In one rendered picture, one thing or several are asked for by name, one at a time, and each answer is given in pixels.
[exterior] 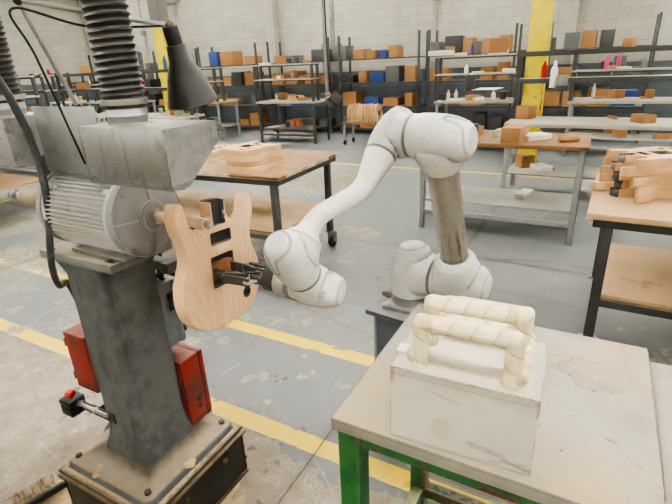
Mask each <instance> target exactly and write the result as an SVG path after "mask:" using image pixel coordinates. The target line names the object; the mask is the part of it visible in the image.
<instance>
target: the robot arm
mask: <svg viewBox="0 0 672 504"><path fill-rule="evenodd" d="M477 143H478V133H477V129H476V127H475V126H474V125H473V123H472V122H471V121H469V120H467V119H465V118H462V117H460V116H457V115H452V114H445V113H419V114H413V113H412V112H411V111H410V110H409V109H407V108H405V107H402V106H397V107H394V108H392V109H391V110H389V111H388V112H387V113H386V114H385V115H384V116H383V117H382V118H381V119H380V120H379V122H378V123H377V125H376V126H375V128H374V130H373V132H372V134H371V135H370V137H369V140H368V143H367V146H366V148H365V151H364V155H363V159H362V162H361V166H360V169H359V172H358V175H357V177H356V179H355V181H354V182H353V183H352V184H351V185H350V186H349V187H347V188H346V189H344V190H342V191H340V192H339V193H337V194H335V195H333V196H331V197H330V198H328V199H326V200H324V201H323V202H321V203H319V204H318V205H316V206H315V207H313V208H312V209H311V210H310V211H309V212H308V213H307V214H306V215H305V217H304V218H303V219H302V220H301V222H300V223H299V224H298V225H297V226H295V227H293V228H288V229H287V230H278V231H275V232H273V233H272V234H270V235H269V236H268V238H267V239H266V241H265V243H264V247H263V253H264V258H265V261H266V263H267V265H264V264H260V263H255V262H249V264H248V263H244V264H243V263H240V262H235V261H230V264H231V270H232V271H237V272H227V270H226V269H225V270H224V269H219V268H213V269H214V277H215V278H218V279H222V283H226V284H232V285H239V286H244V287H246V288H249V287H250V284H256V285H261V286H262V287H263V289H264V290H266V291H271V292H274V293H275V294H276V295H278V296H283V297H287V298H290V299H295V300H297V301H298V302H300V303H304V304H307V305H311V306H317V307H336V306H339V305H340V304H341V303H342V302H343V300H344V298H345V296H346V292H347V284H346V280H345V279H344V278H343V277H341V276H340V275H338V274H337V273H335V272H333V271H329V270H328V269H327V268H325V267H324V266H322V265H320V264H319V258H320V252H321V248H322V245H321V243H320V241H319V236H320V232H321V230H322V228H323V227H324V225H325V224H326V223H327V222H328V221H330V220H331V219H333V218H335V217H337V216H339V215H341V214H342V213H344V212H346V211H348V210H350V209H352V208H354V207H355V206H357V205H359V204H360V203H362V202H363V201H364V200H365V199H366V198H367V197H368V196H369V195H370V194H371V193H372V192H373V190H374V189H375V188H376V186H377V185H378V183H379V182H380V181H381V179H382V178H383V177H384V175H385V174H386V173H387V171H388V170H389V169H390V168H391V166H392V165H393V164H394V162H395V160H396V159H397V158H404V157H413V158H415V159H416V161H417V163H418V164H419V165H420V167H421V169H422V171H423V172H424V173H425V174H426V175H427V179H428V185H429V191H430V197H431V203H432V210H433V216H434V222H435V228H436V234H437V241H438V247H439V253H438V254H437V256H436V255H435V254H433V253H431V248H430V247H429V246H428V245H427V244H425V243H423V242H422V241H419V240H408V241H405V242H402V243H401V244H400V246H399V247H398V249H397V250H396V251H395V254H394V257H393V261H392V269H391V284H392V290H387V289H384V290H383V292H382V295H383V296H385V297H387V298H389V300H387V301H385V302H383V303H382V308H384V309H390V310H394V311H397V312H401V313H404V314H408V315H409V314H410V313H411V312H412V310H413V309H414V308H415V306H416V305H417V304H419V303H421V304H424V301H425V298H426V297H427V296H428V295H430V294H436V295H442V296H447V295H452V296H458V297H459V296H465V297H471V298H477V299H483V300H486V299H487V297H488V296H489V293H490V291H491V287H492V282H493V278H492V276H491V273H490V272H489V271H488V269H487V268H486V267H485V266H482V265H480V262H479V261H478V259H477V258H476V255H475V254H474V253H473V252H472V251H471V250H470V249H468V247H467V238H466V228H465V219H464V210H463V198H462V189H461V179H460V168H461V167H462V165H463V161H466V160H468V159H469V158H470V157H471V156H472V155H473V154H474V152H475V150H476V148H477ZM253 265H254V266H253ZM241 272H242V273H241ZM243 272H244V273H243ZM249 274H250V280H249Z"/></svg>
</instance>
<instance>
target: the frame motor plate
mask: <svg viewBox="0 0 672 504"><path fill-rule="evenodd" d="M76 245H78V243H76V242H68V241H62V242H59V243H57V244H54V253H55V261H57V262H61V263H65V264H69V265H73V266H77V267H81V268H85V269H89V270H93V271H97V272H101V273H105V274H109V275H114V274H116V273H118V272H121V271H123V270H125V269H127V268H129V267H132V266H134V265H136V264H138V263H141V262H143V261H145V260H147V259H149V258H152V257H154V256H156V255H158V254H160V253H163V252H165V251H167V250H169V249H171V248H172V242H170V244H169V245H168V246H167V247H166V248H165V249H163V250H162V251H161V252H159V253H157V254H155V255H153V256H149V257H138V256H137V257H135V258H133V259H130V260H128V261H126V262H122V261H118V260H113V259H109V258H104V257H100V256H96V255H91V254H87V253H82V252H78V251H74V250H72V247H75V246H76ZM39 252H40V256H41V258H45V259H47V254H46V247H45V248H42V249H40V250H39Z"/></svg>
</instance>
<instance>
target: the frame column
mask: <svg viewBox="0 0 672 504"><path fill-rule="evenodd" d="M153 259H154V257H152V258H149V259H147V260H145V261H143V262H141V263H138V264H136V265H134V266H132V267H129V268H127V269H125V270H123V271H121V272H118V273H116V274H114V275H109V274H105V273H101V272H97V271H93V270H89V269H85V268H81V267H77V266H73V265H69V264H65V263H61V262H57V261H56V262H57V263H58V264H59V265H60V266H61V267H62V269H63V270H64V271H65V272H66V273H67V276H68V279H69V283H70V287H71V290H72V294H73V297H74V301H75V304H76V308H77V311H78V315H79V318H80V322H81V325H82V329H83V332H84V336H85V339H86V343H87V346H88V350H89V353H90V357H91V360H92V364H93V367H94V371H95V374H96V378H97V381H98V385H99V388H100V392H101V395H102V399H103V402H104V406H105V409H106V411H109V412H111V413H113V414H114V415H115V419H116V422H117V424H114V423H112V422H110V421H109V426H110V432H109V436H108V440H107V444H106V447H107V448H109V449H111V450H113V451H115V452H117V453H119V454H121V455H123V456H125V457H127V458H129V459H131V460H133V461H135V462H137V463H139V464H141V465H143V466H145V467H150V466H152V465H153V464H154V463H155V462H157V461H158V460H159V459H160V458H161V457H162V456H163V455H164V454H165V453H167V452H168V451H169V450H170V449H171V448H172V447H173V446H174V445H175V444H176V443H178V442H179V441H180V440H181V439H182V438H183V437H184V436H185V435H186V434H187V433H189V432H190V431H191V430H192V429H193V428H194V427H195V426H196V424H195V425H194V426H192V424H191V421H190V419H189V417H188V416H187V414H186V411H185V409H184V407H183V403H182V398H181V393H180V388H179V384H178V379H177V374H176V369H175V364H174V359H173V355H172V350H171V345H170V340H169V335H168V330H167V325H166V321H165V316H164V311H163V306H162V301H161V296H160V292H159V287H158V282H157V277H156V272H155V267H154V262H153Z"/></svg>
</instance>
